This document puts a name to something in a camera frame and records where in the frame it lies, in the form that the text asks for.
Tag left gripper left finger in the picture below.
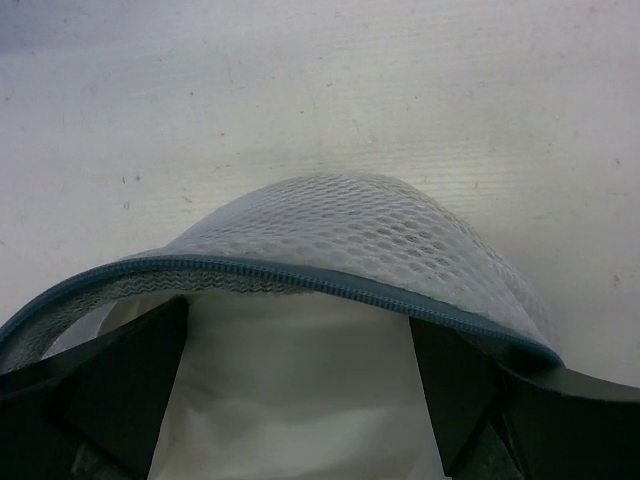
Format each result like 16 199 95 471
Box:
1 298 189 480

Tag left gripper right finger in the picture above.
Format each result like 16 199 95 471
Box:
410 319 639 479

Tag white bra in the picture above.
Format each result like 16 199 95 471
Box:
42 292 446 480

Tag white mesh laundry bag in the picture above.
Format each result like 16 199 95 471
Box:
1 174 560 372

